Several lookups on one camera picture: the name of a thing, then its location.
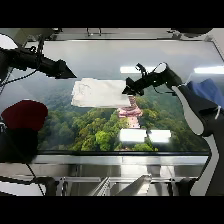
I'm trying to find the black cable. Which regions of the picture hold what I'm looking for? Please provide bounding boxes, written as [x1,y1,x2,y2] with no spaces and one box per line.
[0,34,46,96]

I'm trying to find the white T-shirt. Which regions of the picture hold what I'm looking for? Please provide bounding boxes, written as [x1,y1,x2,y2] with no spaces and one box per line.
[71,77,132,109]

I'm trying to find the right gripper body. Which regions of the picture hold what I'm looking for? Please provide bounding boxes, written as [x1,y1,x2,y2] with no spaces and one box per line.
[121,73,158,97]

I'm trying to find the blue garment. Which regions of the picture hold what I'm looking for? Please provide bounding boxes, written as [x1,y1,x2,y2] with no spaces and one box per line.
[185,78,224,109]

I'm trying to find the silver frame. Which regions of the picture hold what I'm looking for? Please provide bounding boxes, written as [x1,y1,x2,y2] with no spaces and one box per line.
[0,153,214,197]

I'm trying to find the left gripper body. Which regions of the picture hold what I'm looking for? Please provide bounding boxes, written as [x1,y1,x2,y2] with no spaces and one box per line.
[40,58,78,80]

